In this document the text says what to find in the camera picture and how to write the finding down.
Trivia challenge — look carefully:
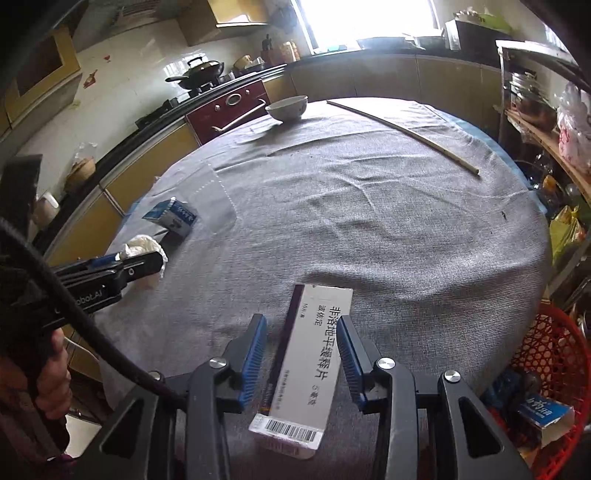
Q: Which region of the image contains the long thin wooden stick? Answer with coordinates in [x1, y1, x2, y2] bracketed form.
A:
[326, 99, 480, 175]

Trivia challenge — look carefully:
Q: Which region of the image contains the black braided cable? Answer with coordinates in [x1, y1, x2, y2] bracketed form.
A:
[0, 219, 190, 409]

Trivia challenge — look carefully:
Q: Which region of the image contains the blue white toothpaste box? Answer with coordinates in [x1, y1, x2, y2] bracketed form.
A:
[517, 399, 575, 448]

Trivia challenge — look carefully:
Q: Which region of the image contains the black wok with lid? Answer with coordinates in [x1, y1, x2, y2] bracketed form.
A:
[165, 56, 225, 90]

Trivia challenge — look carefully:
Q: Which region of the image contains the black gas stove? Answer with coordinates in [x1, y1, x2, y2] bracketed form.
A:
[136, 69, 259, 127]

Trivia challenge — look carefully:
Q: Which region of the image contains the small pan on stove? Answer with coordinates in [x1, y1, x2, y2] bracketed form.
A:
[233, 54, 266, 75]

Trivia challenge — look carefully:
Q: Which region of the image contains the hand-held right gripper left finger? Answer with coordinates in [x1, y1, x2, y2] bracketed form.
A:
[76, 314, 269, 480]

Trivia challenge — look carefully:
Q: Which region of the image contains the red plastic basket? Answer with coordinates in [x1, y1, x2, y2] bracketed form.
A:
[482, 302, 591, 480]

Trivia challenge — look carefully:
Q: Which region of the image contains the brown clay pot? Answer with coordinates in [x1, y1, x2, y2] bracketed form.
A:
[65, 157, 96, 192]

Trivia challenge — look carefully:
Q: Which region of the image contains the glass door yellow wall cabinet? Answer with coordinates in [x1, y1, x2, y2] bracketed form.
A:
[0, 23, 84, 139]

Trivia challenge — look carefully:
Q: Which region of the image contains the white medicine box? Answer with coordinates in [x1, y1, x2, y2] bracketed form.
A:
[248, 284, 354, 460]

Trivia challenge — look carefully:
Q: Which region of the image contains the small dark blue box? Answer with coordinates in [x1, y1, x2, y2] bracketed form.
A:
[141, 197, 199, 238]

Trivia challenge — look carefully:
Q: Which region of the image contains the kitchen window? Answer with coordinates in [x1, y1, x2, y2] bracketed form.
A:
[295, 0, 439, 54]

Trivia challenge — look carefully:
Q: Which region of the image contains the white ceramic bowl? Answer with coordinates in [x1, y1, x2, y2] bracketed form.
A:
[264, 95, 308, 123]

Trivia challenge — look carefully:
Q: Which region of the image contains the maroon built-in oven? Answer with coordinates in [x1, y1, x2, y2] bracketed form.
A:
[185, 78, 271, 146]

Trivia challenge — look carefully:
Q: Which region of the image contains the pink plastic bag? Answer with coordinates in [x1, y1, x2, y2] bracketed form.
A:
[556, 83, 591, 174]

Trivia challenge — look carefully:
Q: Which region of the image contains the grey tablecloth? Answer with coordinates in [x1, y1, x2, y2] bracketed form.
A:
[95, 97, 552, 462]

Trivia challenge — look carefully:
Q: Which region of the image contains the white tissue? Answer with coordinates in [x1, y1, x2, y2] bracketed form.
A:
[115, 234, 168, 280]

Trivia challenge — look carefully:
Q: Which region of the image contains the clear plastic bag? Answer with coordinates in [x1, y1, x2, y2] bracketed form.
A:
[69, 141, 100, 185]

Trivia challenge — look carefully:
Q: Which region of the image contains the green plastic bag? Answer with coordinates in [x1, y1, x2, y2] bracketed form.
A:
[478, 11, 513, 33]

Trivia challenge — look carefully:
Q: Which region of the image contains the steel pot with lid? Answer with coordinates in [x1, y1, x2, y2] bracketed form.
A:
[510, 69, 557, 132]

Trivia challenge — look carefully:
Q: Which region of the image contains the black kitchen countertop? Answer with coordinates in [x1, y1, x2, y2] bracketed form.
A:
[32, 48, 502, 252]

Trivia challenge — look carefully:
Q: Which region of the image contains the black microwave oven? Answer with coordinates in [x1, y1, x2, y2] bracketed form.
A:
[445, 18, 502, 54]

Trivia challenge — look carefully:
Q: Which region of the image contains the yellow green packet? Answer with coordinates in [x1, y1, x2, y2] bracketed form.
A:
[549, 205, 585, 268]

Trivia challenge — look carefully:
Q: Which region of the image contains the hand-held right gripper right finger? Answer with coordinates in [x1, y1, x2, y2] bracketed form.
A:
[336, 318, 532, 480]

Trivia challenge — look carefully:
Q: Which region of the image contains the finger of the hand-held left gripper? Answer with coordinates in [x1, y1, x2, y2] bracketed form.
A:
[53, 256, 123, 278]
[115, 251, 168, 296]

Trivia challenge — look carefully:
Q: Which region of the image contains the plain yellow wall cabinet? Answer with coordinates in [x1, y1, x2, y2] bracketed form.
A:
[178, 0, 271, 47]

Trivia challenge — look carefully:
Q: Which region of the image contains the person's left hand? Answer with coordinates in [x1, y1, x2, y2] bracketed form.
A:
[28, 332, 72, 421]

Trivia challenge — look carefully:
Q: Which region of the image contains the metal shelf rack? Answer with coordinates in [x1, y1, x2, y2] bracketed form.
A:
[496, 39, 591, 305]

